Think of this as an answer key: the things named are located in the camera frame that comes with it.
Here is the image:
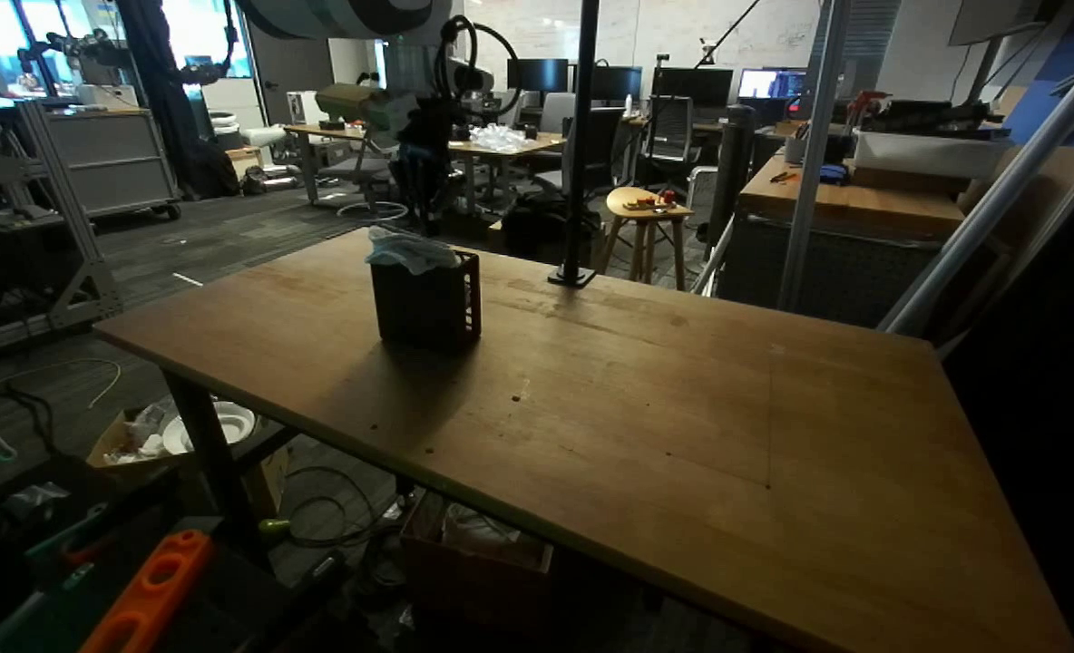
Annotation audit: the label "round wooden stool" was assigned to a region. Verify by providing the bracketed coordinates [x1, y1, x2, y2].
[598, 187, 695, 293]

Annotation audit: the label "grey rolling cabinet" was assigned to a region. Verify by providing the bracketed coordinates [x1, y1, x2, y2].
[35, 105, 187, 227]

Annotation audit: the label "black table leg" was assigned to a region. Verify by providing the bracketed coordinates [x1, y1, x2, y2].
[161, 368, 276, 575]

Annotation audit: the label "wooden workbench with drawers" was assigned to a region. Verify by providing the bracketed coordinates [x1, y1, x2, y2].
[727, 149, 974, 333]

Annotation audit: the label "black coiled floor cable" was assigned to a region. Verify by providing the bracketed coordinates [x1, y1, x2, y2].
[276, 464, 386, 552]

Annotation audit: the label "black vertical pole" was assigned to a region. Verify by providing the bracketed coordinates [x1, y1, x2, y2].
[548, 0, 602, 293]

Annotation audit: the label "white bowl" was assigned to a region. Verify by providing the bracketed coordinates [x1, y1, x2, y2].
[156, 401, 257, 463]

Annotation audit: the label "black perforated basket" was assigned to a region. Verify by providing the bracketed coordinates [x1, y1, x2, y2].
[367, 248, 487, 355]

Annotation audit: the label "black looping wrist cable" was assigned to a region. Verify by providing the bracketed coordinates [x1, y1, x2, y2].
[437, 13, 524, 94]

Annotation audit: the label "wooden office desk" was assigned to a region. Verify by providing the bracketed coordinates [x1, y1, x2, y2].
[442, 125, 575, 235]

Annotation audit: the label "orange plastic crate piece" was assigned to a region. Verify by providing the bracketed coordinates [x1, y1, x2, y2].
[79, 525, 217, 653]

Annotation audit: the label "silver diagonal bar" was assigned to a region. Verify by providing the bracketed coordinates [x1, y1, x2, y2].
[877, 34, 1074, 342]

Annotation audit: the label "brown box with white stuffing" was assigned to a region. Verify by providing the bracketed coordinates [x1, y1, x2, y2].
[398, 492, 558, 610]

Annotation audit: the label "red tools on stool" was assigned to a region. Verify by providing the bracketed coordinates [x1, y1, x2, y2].
[617, 188, 672, 219]

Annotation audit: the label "grey office chair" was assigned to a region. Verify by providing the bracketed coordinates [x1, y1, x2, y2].
[641, 91, 701, 169]

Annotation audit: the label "dark computer monitor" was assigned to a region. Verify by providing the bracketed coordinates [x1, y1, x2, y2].
[650, 66, 738, 118]

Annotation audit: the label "grey metal shelf rack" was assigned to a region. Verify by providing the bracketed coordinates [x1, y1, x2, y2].
[0, 94, 126, 368]

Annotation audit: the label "silver vertical post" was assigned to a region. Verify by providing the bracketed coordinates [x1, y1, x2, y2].
[778, 0, 853, 310]

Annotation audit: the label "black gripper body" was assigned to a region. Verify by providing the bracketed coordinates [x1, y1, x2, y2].
[390, 91, 465, 188]

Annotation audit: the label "lit computer monitor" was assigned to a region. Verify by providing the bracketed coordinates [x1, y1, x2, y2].
[733, 66, 813, 108]

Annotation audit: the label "open cardboard box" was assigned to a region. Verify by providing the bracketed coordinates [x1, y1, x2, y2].
[83, 409, 190, 492]

